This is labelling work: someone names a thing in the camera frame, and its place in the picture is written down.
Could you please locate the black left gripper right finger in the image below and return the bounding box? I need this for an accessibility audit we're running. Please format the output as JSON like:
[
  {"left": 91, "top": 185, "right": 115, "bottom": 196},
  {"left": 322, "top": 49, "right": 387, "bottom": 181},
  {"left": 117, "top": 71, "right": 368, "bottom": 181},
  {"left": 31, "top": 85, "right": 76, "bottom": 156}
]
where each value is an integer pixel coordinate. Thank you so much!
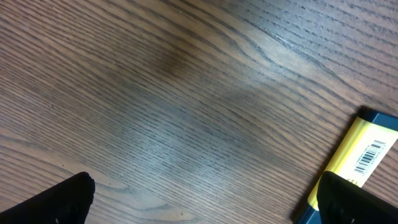
[{"left": 317, "top": 171, "right": 397, "bottom": 224}]

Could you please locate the yellow glue stick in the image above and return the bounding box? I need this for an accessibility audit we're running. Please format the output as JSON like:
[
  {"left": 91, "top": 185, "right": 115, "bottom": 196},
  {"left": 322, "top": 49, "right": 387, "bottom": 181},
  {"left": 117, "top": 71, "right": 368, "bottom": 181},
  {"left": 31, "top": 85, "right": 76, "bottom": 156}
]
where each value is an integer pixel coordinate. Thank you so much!
[{"left": 297, "top": 108, "right": 397, "bottom": 223}]

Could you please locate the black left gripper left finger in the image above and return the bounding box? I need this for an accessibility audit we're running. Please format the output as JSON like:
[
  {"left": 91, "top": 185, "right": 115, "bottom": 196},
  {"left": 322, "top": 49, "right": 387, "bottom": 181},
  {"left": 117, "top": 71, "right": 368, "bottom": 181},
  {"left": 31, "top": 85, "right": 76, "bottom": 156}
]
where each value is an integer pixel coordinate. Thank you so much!
[{"left": 1, "top": 172, "right": 95, "bottom": 224}]

